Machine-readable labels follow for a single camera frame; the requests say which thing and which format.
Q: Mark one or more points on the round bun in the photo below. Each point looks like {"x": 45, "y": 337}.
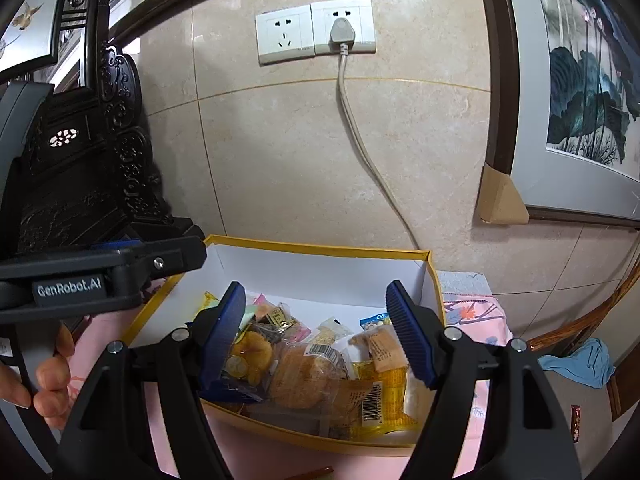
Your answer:
{"x": 300, "y": 375}

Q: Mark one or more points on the yellow cardboard box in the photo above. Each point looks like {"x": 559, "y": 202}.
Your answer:
{"x": 325, "y": 280}

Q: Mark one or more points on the framed lotus painting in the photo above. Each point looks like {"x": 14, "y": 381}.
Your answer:
{"x": 585, "y": 110}

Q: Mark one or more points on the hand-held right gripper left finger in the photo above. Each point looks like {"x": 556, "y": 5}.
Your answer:
{"x": 225, "y": 330}

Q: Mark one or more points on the dark carved wooden bench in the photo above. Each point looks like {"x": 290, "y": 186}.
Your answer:
{"x": 75, "y": 200}

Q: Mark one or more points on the wooden armchair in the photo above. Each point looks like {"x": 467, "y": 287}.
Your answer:
{"x": 560, "y": 400}

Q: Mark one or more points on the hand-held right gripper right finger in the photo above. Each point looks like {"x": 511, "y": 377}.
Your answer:
{"x": 410, "y": 335}

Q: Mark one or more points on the person's left hand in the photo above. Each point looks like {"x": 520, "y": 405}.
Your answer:
{"x": 52, "y": 375}

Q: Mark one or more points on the empty white wall socket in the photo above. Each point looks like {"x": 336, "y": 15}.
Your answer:
{"x": 282, "y": 35}

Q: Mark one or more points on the bird painted panel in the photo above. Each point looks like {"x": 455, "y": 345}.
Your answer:
{"x": 30, "y": 15}

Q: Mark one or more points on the cardboard corner protector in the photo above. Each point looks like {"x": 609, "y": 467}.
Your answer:
{"x": 500, "y": 200}

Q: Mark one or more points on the pile of snack packets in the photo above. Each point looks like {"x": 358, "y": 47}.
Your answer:
{"x": 330, "y": 332}

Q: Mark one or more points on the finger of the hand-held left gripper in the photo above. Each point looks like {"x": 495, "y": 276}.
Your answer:
{"x": 170, "y": 260}

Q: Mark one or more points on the dark red snack bar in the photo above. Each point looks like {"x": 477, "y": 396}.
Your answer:
{"x": 576, "y": 422}

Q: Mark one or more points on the white wall socket with plug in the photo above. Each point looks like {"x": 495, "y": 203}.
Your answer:
{"x": 365, "y": 15}

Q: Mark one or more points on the yellow barcode snack bag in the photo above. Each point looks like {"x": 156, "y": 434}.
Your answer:
{"x": 387, "y": 377}

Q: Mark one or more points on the brown slim snack stick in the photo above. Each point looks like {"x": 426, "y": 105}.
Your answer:
{"x": 320, "y": 471}

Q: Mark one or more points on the pink floral blanket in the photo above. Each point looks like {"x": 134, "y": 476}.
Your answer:
{"x": 475, "y": 320}

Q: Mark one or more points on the blue cloth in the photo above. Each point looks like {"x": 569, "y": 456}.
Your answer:
{"x": 585, "y": 360}

